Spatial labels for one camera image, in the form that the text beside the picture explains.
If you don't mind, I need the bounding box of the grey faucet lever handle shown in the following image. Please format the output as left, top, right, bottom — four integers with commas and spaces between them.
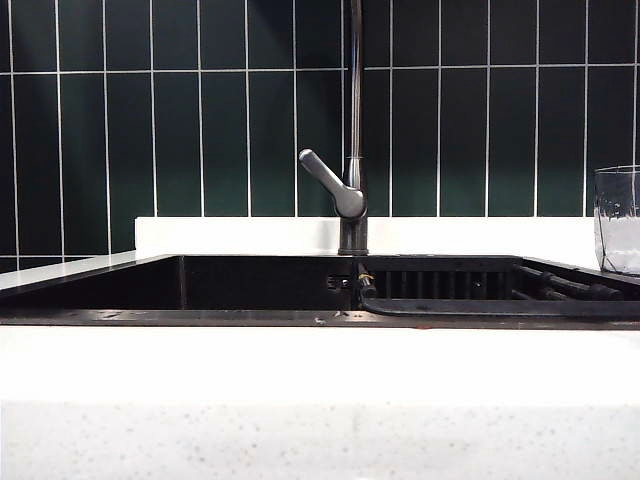
298, 148, 369, 220

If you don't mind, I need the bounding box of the clear plastic mug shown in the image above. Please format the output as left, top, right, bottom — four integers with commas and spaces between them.
592, 164, 640, 277

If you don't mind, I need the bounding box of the dark metal kitchen faucet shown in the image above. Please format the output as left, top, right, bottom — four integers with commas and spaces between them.
337, 0, 370, 255

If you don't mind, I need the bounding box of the black kitchen sink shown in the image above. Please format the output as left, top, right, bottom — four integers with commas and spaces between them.
0, 253, 640, 331

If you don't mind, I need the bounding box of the black sink drain rack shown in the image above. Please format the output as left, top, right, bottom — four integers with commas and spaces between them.
360, 257, 640, 317

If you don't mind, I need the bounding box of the black hose nozzle yellow band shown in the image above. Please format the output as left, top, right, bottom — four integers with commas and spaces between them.
355, 262, 377, 297

